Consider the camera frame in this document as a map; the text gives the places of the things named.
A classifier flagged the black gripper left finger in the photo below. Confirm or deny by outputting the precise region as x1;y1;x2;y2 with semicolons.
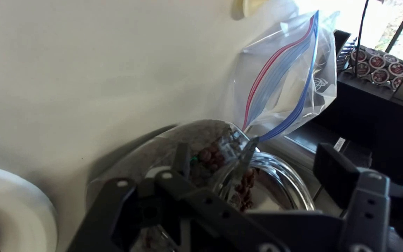
66;143;277;252

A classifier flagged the glass jar of coffee beans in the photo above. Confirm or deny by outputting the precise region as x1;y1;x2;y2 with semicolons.
87;118;318;252

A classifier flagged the clear zip plastic bag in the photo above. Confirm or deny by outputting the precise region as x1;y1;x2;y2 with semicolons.
227;10;340;145

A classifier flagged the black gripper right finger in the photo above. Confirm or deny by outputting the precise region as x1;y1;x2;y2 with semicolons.
313;143;392;252

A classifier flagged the black power cable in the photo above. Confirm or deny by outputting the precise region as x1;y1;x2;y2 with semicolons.
355;0;372;54

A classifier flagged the coffee pod holder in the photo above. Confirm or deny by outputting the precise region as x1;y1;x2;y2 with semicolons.
346;44;403;93

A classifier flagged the white round plate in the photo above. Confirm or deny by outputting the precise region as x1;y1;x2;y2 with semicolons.
0;163;59;252

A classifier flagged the cream plastic spoon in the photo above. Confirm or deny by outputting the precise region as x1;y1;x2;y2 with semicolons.
229;0;262;22

